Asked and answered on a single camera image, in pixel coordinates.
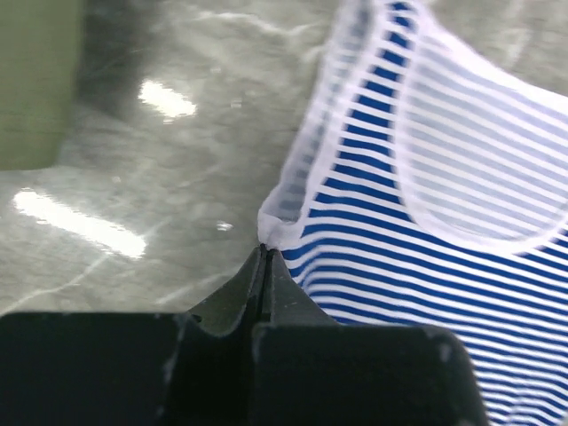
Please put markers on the blue white striped tank top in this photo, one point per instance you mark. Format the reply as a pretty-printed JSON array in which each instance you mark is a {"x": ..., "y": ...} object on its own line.
[{"x": 428, "y": 186}]

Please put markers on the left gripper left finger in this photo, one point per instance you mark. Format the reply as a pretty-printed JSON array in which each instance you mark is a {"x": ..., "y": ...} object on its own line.
[{"x": 134, "y": 368}]

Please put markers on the olive green tank top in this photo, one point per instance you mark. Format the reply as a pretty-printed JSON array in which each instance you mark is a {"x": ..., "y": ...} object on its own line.
[{"x": 41, "y": 44}]

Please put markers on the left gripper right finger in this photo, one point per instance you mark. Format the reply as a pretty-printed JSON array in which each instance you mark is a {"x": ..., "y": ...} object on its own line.
[{"x": 310, "y": 370}]

